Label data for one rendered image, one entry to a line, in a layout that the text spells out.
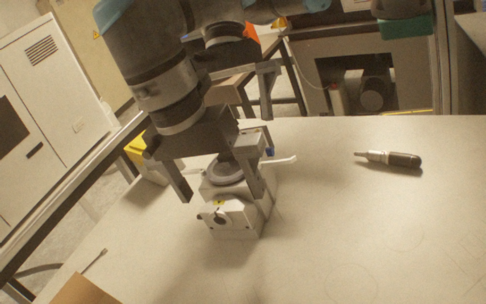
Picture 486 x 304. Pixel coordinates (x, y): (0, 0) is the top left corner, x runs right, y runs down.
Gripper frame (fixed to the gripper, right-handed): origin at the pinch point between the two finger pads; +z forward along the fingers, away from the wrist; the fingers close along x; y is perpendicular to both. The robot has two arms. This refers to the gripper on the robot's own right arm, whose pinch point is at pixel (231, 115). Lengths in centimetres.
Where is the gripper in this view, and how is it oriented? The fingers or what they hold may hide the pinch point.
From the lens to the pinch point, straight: 61.4
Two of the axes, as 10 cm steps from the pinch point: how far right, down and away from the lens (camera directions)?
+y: -4.4, -0.2, -9.0
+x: 8.9, -1.2, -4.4
